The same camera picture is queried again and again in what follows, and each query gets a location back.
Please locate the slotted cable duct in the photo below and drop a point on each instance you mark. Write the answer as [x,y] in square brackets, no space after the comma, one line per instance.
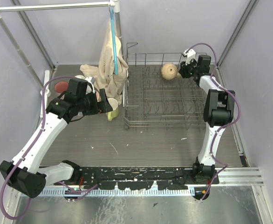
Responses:
[62,191]

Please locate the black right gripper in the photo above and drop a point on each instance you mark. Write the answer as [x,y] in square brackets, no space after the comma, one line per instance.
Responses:
[183,67]

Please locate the blue clothes hanger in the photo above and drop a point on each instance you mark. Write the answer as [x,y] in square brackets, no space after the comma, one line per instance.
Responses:
[113,36]

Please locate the light blue mug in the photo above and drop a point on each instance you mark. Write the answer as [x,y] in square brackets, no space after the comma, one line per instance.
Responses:
[80,76]

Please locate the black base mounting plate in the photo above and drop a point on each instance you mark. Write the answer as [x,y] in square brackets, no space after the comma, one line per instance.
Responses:
[137,178]

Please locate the beige round mug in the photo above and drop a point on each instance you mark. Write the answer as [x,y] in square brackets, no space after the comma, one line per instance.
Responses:
[169,72]

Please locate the yellow-green mug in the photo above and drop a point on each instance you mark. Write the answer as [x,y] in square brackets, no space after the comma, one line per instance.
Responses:
[115,109]

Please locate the grey wire dish rack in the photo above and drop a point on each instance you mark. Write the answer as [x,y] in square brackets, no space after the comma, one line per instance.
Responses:
[149,100]

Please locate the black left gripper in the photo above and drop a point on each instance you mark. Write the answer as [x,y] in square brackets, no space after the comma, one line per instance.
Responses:
[103,102]

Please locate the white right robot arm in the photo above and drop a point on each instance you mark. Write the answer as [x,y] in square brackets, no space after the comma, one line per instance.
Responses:
[217,114]

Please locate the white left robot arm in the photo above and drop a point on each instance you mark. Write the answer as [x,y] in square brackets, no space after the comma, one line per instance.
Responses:
[23,172]

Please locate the beige cloth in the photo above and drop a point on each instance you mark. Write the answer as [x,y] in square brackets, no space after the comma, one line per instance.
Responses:
[105,73]

